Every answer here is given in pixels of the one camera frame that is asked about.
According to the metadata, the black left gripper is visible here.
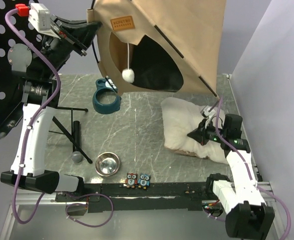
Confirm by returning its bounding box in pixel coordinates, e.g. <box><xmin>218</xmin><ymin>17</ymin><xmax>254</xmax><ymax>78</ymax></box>
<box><xmin>40</xmin><ymin>14</ymin><xmax>101</xmax><ymax>79</ymax></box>

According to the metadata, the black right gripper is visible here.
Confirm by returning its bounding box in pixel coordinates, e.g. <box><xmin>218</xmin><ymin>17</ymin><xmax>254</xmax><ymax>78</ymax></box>
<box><xmin>187</xmin><ymin>118</ymin><xmax>227</xmax><ymax>146</ymax></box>

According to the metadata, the white fluffy pillow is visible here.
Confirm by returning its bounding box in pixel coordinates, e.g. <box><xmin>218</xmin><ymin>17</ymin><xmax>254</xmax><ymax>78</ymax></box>
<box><xmin>161</xmin><ymin>97</ymin><xmax>228</xmax><ymax>165</ymax></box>

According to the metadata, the tan and black pet tent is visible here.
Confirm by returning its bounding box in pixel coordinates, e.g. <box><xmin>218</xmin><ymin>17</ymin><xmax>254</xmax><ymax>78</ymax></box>
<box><xmin>86</xmin><ymin>0</ymin><xmax>227</xmax><ymax>98</ymax></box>

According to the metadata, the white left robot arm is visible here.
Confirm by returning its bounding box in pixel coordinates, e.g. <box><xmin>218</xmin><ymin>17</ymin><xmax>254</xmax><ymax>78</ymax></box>
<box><xmin>1</xmin><ymin>16</ymin><xmax>101</xmax><ymax>201</ymax></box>

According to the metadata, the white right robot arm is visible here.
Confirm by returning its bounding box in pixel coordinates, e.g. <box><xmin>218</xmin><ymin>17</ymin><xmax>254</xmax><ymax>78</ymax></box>
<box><xmin>188</xmin><ymin>113</ymin><xmax>275</xmax><ymax>240</ymax></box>

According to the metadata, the teal pet bowl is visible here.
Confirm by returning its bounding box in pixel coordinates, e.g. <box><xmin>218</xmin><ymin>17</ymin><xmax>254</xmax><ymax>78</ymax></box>
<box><xmin>92</xmin><ymin>78</ymin><xmax>121</xmax><ymax>115</ymax></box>

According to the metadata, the steel pet bowl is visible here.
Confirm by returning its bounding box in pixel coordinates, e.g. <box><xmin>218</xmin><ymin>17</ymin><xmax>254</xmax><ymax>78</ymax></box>
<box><xmin>95</xmin><ymin>152</ymin><xmax>121</xmax><ymax>177</ymax></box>

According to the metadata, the white pompom toy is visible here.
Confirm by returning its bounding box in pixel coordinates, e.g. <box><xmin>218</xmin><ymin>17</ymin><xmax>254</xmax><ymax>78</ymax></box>
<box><xmin>122</xmin><ymin>43</ymin><xmax>135</xmax><ymax>84</ymax></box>

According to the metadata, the blue owl tag eight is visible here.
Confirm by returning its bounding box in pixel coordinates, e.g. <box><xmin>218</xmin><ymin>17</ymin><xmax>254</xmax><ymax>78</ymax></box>
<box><xmin>138</xmin><ymin>173</ymin><xmax>151</xmax><ymax>189</ymax></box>

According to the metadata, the black perforated music stand tray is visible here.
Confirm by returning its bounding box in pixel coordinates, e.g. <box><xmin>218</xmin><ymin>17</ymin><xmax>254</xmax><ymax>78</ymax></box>
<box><xmin>0</xmin><ymin>0</ymin><xmax>25</xmax><ymax>139</ymax></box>

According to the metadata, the red owl tag seven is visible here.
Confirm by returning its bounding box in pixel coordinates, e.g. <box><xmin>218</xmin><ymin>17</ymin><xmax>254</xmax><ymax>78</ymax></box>
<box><xmin>125</xmin><ymin>173</ymin><xmax>138</xmax><ymax>189</ymax></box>

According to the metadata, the black tripod stand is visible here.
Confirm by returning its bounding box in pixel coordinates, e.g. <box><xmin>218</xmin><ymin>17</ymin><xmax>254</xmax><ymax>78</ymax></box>
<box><xmin>49</xmin><ymin>106</ymin><xmax>93</xmax><ymax>164</ymax></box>

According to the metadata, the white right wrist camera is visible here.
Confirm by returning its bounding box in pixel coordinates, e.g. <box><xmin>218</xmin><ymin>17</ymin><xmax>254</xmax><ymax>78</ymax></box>
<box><xmin>201</xmin><ymin>106</ymin><xmax>216</xmax><ymax>120</ymax></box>

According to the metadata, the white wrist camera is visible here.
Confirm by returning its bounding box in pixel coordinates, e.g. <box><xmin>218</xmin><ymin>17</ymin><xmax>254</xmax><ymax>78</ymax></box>
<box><xmin>201</xmin><ymin>106</ymin><xmax>216</xmax><ymax>120</ymax></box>
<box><xmin>28</xmin><ymin>3</ymin><xmax>51</xmax><ymax>34</ymax></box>

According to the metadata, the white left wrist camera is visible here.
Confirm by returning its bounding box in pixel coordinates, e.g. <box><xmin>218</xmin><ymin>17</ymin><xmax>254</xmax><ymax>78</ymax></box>
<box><xmin>28</xmin><ymin>3</ymin><xmax>51</xmax><ymax>34</ymax></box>

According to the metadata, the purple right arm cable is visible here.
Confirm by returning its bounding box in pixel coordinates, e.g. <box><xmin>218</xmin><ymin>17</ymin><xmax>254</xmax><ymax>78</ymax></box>
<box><xmin>203</xmin><ymin>96</ymin><xmax>291</xmax><ymax>240</ymax></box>

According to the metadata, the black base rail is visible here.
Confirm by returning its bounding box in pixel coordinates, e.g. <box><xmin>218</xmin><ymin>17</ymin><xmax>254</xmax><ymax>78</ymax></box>
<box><xmin>55</xmin><ymin>182</ymin><xmax>218</xmax><ymax>213</ymax></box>

